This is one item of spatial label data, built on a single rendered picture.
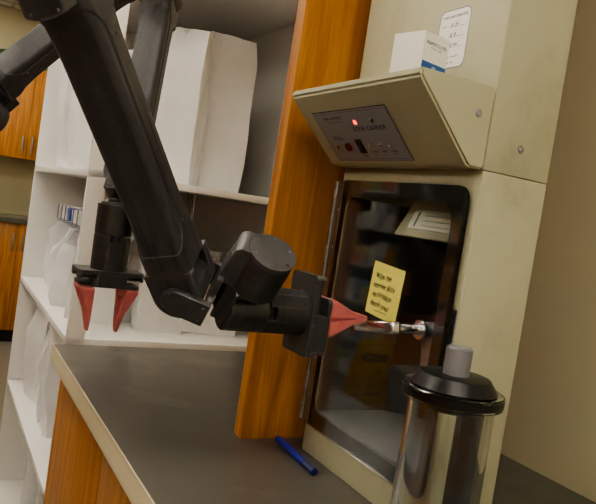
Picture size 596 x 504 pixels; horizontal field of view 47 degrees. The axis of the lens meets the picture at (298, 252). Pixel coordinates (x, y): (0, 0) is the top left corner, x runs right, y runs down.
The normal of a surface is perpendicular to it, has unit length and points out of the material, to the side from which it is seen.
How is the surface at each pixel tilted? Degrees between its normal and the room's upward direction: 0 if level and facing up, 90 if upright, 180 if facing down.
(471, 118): 90
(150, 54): 66
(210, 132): 82
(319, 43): 90
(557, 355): 90
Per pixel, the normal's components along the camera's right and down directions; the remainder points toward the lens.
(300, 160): 0.47, 0.11
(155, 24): 0.04, -0.30
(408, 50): -0.74, -0.07
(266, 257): 0.42, -0.68
